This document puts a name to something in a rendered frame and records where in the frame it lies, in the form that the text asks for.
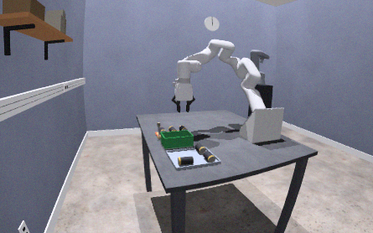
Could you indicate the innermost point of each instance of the green open-top box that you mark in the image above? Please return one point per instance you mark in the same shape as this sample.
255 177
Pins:
177 139

